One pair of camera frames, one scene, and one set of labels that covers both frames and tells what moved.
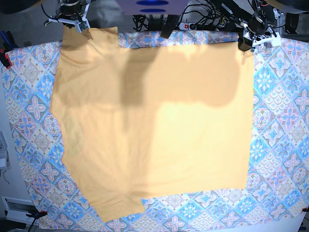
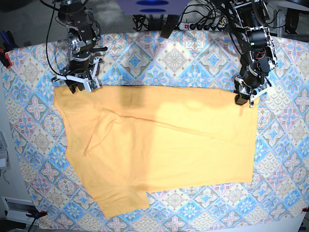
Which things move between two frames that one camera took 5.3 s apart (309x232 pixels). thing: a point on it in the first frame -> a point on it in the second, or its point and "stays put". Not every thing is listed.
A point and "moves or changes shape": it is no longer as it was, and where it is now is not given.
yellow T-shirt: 137,122 moves or changes shape
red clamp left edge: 5,59 stays put
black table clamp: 169,25 stays put
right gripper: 257,24 -> 254,76
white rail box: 16,209 stays put
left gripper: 74,10 -> 79,67
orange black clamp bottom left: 36,214 stays put
